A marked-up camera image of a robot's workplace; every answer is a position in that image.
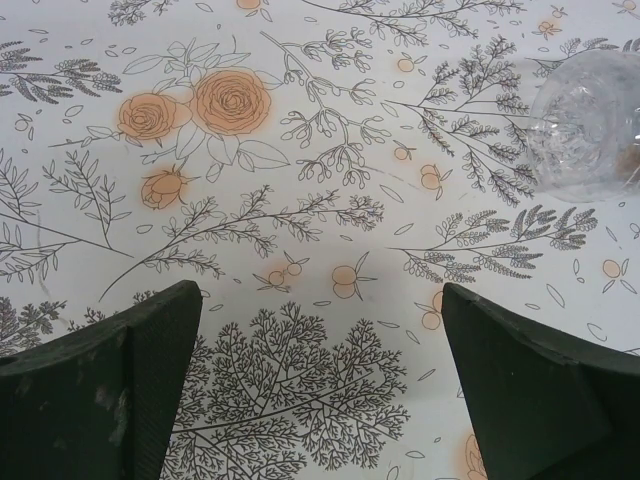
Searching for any clear bottle green white label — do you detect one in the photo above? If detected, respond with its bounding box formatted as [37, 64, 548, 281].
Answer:
[524, 47, 640, 204]

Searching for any floral printed tablecloth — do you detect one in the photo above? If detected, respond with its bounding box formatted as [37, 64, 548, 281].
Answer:
[0, 0, 640, 480]

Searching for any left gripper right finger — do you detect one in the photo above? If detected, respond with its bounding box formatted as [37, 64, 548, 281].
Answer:
[441, 282, 640, 480]

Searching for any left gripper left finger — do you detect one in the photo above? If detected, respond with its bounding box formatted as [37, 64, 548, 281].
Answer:
[0, 279, 204, 480]

